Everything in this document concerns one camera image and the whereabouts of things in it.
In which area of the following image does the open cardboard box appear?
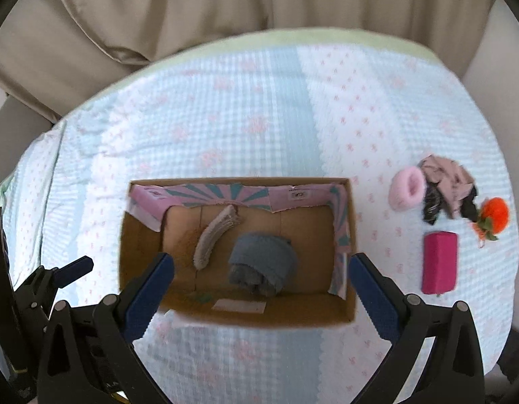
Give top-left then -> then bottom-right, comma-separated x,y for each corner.
119,178 -> 356,328

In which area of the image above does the pink fluffy scrunchie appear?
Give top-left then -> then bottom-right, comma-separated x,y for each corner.
388,166 -> 426,212

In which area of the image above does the magenta pouch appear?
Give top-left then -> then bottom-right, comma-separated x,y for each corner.
422,231 -> 458,296

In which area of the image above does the black patterned scrunchie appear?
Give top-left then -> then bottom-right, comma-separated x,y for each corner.
422,183 -> 443,225

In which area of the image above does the mauve fabric bow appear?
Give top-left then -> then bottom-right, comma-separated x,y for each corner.
420,155 -> 476,219

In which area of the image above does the orange fluffy strawberry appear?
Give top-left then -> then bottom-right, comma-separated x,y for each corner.
473,197 -> 510,248

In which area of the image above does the blue pink checkered blanket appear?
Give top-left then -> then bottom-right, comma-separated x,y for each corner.
0,30 -> 519,403

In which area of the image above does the brown and grey plush clip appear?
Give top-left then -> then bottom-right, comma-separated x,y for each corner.
193,205 -> 241,271

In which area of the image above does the beige curtain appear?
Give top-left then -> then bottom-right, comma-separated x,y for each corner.
0,0 -> 494,121

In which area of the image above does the blue fluffy scrunchie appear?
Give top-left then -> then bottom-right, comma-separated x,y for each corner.
228,233 -> 298,297

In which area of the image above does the black fabric scrunchie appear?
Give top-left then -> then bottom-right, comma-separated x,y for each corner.
460,186 -> 479,223

